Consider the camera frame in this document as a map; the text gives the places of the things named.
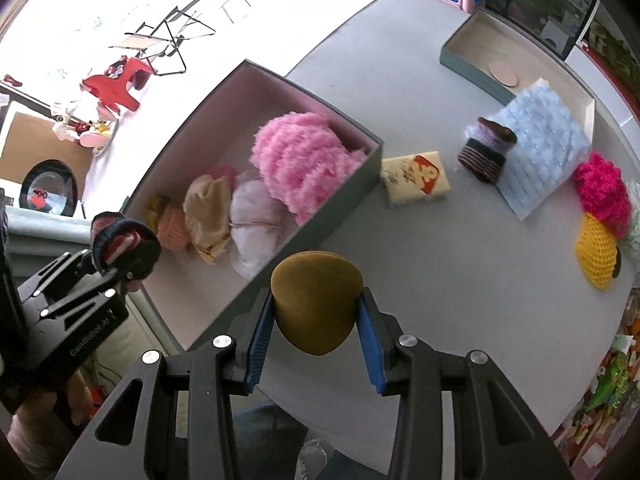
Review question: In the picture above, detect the round pink disc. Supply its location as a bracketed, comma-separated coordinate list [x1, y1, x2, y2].
[489, 60, 521, 88]

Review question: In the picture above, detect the peach sock roll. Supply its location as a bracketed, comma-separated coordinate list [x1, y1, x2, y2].
[156, 205, 193, 252]

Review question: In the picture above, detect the light blue ribbed cover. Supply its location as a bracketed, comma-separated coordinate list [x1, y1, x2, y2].
[7, 210, 98, 281]

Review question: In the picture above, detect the shallow teal box lid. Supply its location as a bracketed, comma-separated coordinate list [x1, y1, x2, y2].
[439, 7, 598, 136]

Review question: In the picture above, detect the beige sock roll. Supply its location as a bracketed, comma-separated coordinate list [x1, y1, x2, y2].
[182, 175, 236, 265]

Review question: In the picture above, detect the large grey box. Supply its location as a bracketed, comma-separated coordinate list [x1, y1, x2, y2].
[120, 59, 386, 353]

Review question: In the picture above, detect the light blue bumpy cloth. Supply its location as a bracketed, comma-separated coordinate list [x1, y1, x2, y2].
[485, 77, 592, 221]

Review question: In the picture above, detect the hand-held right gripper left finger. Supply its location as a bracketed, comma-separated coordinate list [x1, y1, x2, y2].
[55, 287, 276, 480]

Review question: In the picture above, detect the red children's chair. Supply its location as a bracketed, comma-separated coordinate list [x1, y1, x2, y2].
[81, 57, 158, 111]

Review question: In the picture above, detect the light pink fluffy cloth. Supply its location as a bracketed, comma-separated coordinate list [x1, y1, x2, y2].
[248, 111, 368, 226]

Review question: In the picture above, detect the purple brown sock roll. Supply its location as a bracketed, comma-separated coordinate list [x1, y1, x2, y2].
[457, 116, 518, 184]

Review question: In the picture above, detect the yellow soft item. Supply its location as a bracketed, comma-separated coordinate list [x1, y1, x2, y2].
[145, 196, 171, 226]

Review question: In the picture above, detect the brown teardrop sponge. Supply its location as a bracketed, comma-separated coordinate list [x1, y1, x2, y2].
[270, 251, 364, 357]

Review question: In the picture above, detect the person's left hand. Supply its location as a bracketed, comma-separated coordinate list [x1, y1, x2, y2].
[7, 372, 103, 466]

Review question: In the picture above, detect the cardboard box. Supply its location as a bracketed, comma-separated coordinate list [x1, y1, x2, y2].
[0, 110, 96, 216]

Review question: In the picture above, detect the yellow foam net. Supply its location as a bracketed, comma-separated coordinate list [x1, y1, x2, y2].
[575, 214, 621, 290]

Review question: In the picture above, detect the black folding chair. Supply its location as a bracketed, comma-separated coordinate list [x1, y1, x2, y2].
[109, 5, 217, 77]

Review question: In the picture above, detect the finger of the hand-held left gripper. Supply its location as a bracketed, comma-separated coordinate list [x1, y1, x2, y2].
[40, 265, 138, 318]
[17, 249, 108, 301]

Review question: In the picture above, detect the hot pink fluffy cloth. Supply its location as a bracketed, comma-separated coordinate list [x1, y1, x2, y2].
[572, 150, 633, 238]

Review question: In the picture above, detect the pink black sock roll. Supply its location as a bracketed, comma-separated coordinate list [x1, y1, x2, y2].
[90, 211, 162, 291]

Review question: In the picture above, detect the black round plate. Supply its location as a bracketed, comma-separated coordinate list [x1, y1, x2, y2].
[19, 159, 80, 217]

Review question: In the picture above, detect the pile of snack packets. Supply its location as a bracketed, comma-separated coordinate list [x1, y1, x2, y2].
[550, 290, 640, 466]

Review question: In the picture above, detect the tissue pack red print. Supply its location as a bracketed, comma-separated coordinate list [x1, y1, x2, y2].
[380, 149, 451, 207]

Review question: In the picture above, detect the pink sponge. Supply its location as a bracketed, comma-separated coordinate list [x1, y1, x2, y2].
[209, 162, 241, 183]

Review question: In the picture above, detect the white green bath pouf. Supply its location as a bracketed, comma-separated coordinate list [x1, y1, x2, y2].
[625, 210, 640, 256]

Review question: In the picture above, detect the white cloth bundle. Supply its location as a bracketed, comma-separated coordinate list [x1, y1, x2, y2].
[227, 180, 286, 278]

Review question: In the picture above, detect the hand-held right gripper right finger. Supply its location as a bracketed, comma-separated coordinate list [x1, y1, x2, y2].
[356, 286, 573, 480]

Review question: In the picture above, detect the pink white toy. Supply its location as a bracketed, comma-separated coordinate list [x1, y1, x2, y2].
[50, 100, 118, 153]

